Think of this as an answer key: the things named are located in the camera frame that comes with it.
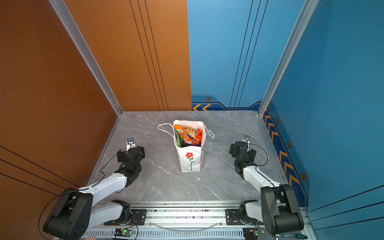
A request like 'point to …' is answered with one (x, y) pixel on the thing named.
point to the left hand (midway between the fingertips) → (129, 147)
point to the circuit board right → (252, 233)
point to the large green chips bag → (178, 138)
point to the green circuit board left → (122, 232)
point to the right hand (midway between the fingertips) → (241, 147)
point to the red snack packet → (199, 136)
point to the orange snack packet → (192, 134)
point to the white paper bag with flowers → (191, 157)
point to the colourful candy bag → (182, 134)
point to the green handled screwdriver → (299, 236)
